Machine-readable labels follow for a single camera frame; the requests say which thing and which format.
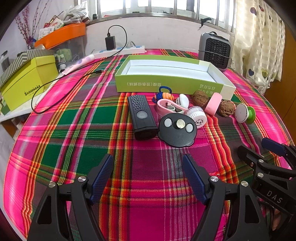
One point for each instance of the pale green object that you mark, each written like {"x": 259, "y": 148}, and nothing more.
{"x": 66, "y": 54}

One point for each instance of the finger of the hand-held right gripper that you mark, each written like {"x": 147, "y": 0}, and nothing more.
{"x": 246, "y": 153}
{"x": 272, "y": 144}

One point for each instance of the clear bin orange lid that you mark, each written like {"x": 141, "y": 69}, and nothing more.
{"x": 62, "y": 32}

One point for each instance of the metal window grille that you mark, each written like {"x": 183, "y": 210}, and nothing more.
{"x": 196, "y": 9}

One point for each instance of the pink oblong case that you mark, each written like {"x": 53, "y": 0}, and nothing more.
{"x": 214, "y": 104}

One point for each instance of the white ribbed round container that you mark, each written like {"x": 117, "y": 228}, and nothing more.
{"x": 198, "y": 120}

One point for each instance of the white mushroom-shaped knob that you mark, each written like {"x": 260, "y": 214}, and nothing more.
{"x": 183, "y": 100}

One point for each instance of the white shelf board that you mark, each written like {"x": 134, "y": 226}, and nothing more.
{"x": 11, "y": 117}

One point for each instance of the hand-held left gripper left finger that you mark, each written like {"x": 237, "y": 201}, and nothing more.
{"x": 101, "y": 176}

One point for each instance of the person's right hand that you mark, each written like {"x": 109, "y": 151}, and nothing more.
{"x": 275, "y": 219}

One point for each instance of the colourful paper packets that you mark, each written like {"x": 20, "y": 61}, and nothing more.
{"x": 52, "y": 24}

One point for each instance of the small white round object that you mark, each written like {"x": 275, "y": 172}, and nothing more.
{"x": 61, "y": 67}

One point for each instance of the black charger adapter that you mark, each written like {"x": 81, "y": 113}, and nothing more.
{"x": 110, "y": 42}

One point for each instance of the pink white tube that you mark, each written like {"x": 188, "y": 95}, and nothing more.
{"x": 78, "y": 63}

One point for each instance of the brown walnut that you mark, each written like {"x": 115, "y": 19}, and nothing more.
{"x": 226, "y": 109}
{"x": 200, "y": 98}

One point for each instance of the pink green plaid tablecloth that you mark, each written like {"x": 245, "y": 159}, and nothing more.
{"x": 69, "y": 139}

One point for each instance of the black round button disc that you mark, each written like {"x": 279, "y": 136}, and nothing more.
{"x": 175, "y": 136}

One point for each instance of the grey fan heater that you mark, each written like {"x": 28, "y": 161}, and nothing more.
{"x": 215, "y": 53}

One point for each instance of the green white spool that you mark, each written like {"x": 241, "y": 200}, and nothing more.
{"x": 241, "y": 113}

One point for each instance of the dark glass jar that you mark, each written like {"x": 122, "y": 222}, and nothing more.
{"x": 4, "y": 61}

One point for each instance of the cream heart-print curtain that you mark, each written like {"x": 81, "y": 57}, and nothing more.
{"x": 259, "y": 46}

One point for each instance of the black clip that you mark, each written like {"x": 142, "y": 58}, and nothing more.
{"x": 204, "y": 20}

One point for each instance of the black rectangular device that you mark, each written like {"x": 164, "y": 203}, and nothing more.
{"x": 141, "y": 115}

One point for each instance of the green cardboard box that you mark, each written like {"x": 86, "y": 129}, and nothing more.
{"x": 143, "y": 83}

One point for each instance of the yellow-green box striped lid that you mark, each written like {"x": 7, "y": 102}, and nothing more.
{"x": 27, "y": 78}

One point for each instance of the white blue power strip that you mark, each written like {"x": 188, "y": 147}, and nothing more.
{"x": 129, "y": 49}

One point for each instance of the red branch decoration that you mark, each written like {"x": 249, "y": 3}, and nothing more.
{"x": 30, "y": 38}

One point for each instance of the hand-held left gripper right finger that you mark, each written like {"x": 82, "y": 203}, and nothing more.
{"x": 194, "y": 178}

